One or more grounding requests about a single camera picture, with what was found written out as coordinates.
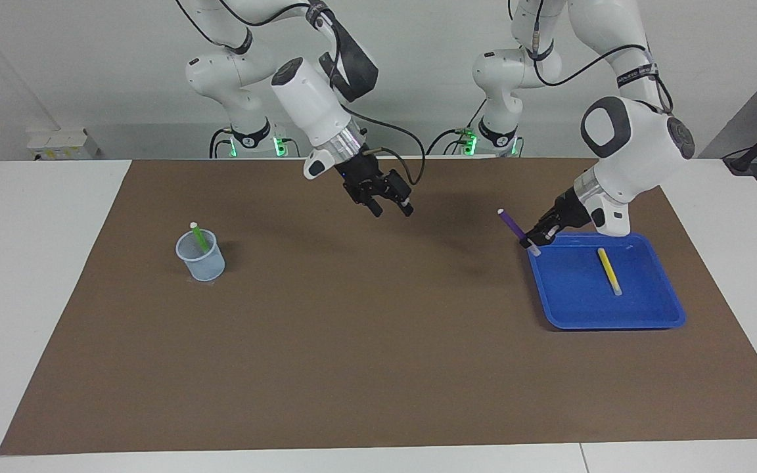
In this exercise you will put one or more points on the green pen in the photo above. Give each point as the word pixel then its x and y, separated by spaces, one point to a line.
pixel 198 236

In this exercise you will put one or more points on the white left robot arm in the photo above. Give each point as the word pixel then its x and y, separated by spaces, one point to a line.
pixel 641 144

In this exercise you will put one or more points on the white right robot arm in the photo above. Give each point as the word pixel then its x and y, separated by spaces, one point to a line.
pixel 306 98

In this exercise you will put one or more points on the translucent plastic cup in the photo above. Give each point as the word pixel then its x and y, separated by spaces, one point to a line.
pixel 204 266

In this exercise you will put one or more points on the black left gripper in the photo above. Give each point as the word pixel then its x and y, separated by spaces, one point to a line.
pixel 566 210

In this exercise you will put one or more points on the white wall socket box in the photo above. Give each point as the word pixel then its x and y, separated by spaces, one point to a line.
pixel 56 143

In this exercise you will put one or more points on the purple pen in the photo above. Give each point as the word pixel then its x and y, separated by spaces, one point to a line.
pixel 513 225

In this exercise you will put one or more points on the yellow pen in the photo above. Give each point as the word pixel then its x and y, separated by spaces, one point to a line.
pixel 608 269

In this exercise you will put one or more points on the blue plastic tray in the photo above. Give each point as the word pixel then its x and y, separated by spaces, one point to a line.
pixel 641 302

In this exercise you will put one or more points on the brown table mat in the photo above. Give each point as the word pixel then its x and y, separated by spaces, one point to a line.
pixel 378 328

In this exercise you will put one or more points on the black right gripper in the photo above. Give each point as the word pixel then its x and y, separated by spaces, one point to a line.
pixel 362 176

